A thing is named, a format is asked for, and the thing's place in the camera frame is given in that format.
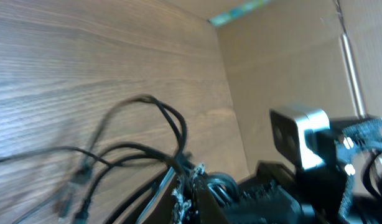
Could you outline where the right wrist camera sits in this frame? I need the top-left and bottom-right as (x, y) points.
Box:
(269, 104), (330, 170)

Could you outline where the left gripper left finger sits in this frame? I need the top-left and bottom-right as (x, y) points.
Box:
(106, 168), (185, 224)

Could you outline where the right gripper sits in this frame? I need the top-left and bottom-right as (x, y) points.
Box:
(222, 161), (306, 224)

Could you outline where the black cable bundle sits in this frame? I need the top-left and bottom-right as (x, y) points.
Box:
(0, 94), (240, 224)

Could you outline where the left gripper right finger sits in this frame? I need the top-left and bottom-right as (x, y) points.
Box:
(192, 164), (230, 224)

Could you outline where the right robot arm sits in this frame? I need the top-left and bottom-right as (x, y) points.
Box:
(222, 116), (382, 223)

